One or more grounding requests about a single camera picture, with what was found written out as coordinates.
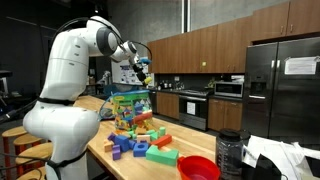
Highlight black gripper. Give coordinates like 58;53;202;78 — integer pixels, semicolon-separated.
131;60;151;84

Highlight long orange foam block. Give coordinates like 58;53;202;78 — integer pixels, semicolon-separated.
132;111;154;125

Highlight tan wedge foam block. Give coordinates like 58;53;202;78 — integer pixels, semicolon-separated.
134;127;148;136

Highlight long green cylinder block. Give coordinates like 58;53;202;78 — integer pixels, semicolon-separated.
125;129;138;141

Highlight thin tan foam block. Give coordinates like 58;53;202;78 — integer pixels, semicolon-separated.
136;133;152;144

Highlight red long foam block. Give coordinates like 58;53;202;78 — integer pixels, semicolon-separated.
149;133;174;150

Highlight purple cube foam block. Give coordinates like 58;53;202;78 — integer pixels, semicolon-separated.
106;131;117;143

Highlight blue cube foam block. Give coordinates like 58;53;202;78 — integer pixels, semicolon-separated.
113;134;131;153

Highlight orange tan foam block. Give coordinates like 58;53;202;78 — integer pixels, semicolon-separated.
102;138;115;154

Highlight purple arch foam block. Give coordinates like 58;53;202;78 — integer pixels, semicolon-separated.
111;144;122;162

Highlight green arch foam block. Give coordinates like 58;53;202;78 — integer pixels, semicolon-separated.
145;144;180;167

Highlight white poster board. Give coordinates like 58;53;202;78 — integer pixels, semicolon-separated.
111;59;150;86

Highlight wide brown base cabinet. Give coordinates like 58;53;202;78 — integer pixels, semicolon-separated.
156;91;180;120

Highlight background white robot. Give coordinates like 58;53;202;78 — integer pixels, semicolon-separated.
97;70;113;87

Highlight white paper on oven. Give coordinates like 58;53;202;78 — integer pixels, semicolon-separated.
186;101;197;116

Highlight black oven range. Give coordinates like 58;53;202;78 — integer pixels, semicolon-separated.
178;89;210;132

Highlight small green plant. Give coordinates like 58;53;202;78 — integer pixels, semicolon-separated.
206;77;217;90

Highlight stainless microwave oven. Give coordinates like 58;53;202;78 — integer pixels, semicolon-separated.
213;81;245;99

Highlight narrow brown base cabinet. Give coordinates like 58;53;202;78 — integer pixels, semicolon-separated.
207;97;244;132

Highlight white container stack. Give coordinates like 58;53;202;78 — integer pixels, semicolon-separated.
231;74;245;84

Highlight red plastic bowl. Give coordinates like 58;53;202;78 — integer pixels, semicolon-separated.
176;154;222;180

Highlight dark plastic jar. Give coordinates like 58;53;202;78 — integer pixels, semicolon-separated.
215;128;247;180

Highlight wooden stool red legs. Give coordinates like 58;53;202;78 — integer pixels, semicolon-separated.
1;125;28;180
16;165;48;180
14;142;54;176
13;133;52;158

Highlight stainless steel refrigerator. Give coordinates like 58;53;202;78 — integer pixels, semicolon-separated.
241;36;320;147

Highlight brown cabinets above refrigerator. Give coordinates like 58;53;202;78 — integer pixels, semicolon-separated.
250;0;320;43

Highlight white paper stack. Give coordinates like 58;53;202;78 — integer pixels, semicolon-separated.
241;134;320;172

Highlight white paper on refrigerator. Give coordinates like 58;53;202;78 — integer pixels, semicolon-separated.
283;55;320;76

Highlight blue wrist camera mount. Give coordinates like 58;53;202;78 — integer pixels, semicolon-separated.
139;57;153;66

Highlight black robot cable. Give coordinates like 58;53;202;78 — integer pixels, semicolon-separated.
49;15;153;62

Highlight long brown wall cabinets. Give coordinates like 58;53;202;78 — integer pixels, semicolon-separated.
147;15;253;75

